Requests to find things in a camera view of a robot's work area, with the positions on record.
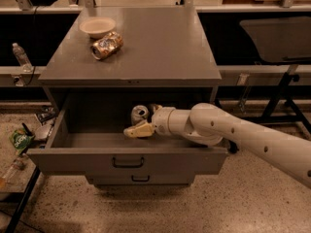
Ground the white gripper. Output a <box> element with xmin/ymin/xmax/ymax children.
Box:
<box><xmin>123</xmin><ymin>104</ymin><xmax>175</xmax><ymax>138</ymax></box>

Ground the white green 7up can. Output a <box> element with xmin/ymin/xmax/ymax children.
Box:
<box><xmin>131</xmin><ymin>105</ymin><xmax>150</xmax><ymax>125</ymax></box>

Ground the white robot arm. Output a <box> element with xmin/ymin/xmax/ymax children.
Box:
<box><xmin>123</xmin><ymin>103</ymin><xmax>311</xmax><ymax>187</ymax></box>

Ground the grey metal drawer cabinet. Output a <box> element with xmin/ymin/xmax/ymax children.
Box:
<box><xmin>40</xmin><ymin>8</ymin><xmax>221</xmax><ymax>185</ymax></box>

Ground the open grey top drawer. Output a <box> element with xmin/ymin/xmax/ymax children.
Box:
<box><xmin>28</xmin><ymin>91</ymin><xmax>228</xmax><ymax>179</ymax></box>

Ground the crushed gold soda can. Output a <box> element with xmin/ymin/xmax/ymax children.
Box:
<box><xmin>90</xmin><ymin>31</ymin><xmax>123</xmax><ymax>60</ymax></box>

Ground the white paper bowl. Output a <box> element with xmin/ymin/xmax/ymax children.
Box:
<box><xmin>80</xmin><ymin>17</ymin><xmax>116</xmax><ymax>39</ymax></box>

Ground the green chip bag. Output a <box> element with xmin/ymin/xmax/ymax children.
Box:
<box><xmin>9</xmin><ymin>128</ymin><xmax>34</xmax><ymax>155</ymax></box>

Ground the plastic bottle on floor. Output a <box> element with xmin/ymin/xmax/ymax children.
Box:
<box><xmin>0</xmin><ymin>157</ymin><xmax>26</xmax><ymax>189</ymax></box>

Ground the clear plastic water bottle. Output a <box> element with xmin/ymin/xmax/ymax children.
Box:
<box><xmin>13</xmin><ymin>43</ymin><xmax>33</xmax><ymax>73</ymax></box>

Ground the dark grey chair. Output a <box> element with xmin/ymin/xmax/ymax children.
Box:
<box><xmin>240</xmin><ymin>17</ymin><xmax>311</xmax><ymax>129</ymax></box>

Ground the black table leg left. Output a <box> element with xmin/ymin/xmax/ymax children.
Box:
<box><xmin>5</xmin><ymin>168</ymin><xmax>40</xmax><ymax>233</ymax></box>

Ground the black top drawer handle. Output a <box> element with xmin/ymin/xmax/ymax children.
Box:
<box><xmin>112</xmin><ymin>157</ymin><xmax>145</xmax><ymax>169</ymax></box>

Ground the black drawer handle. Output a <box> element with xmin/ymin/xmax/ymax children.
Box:
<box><xmin>112</xmin><ymin>157</ymin><xmax>145</xmax><ymax>169</ymax></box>
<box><xmin>131</xmin><ymin>176</ymin><xmax>150</xmax><ymax>183</ymax></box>

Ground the black lower drawer handle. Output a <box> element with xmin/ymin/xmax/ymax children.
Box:
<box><xmin>131</xmin><ymin>176</ymin><xmax>150</xmax><ymax>183</ymax></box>

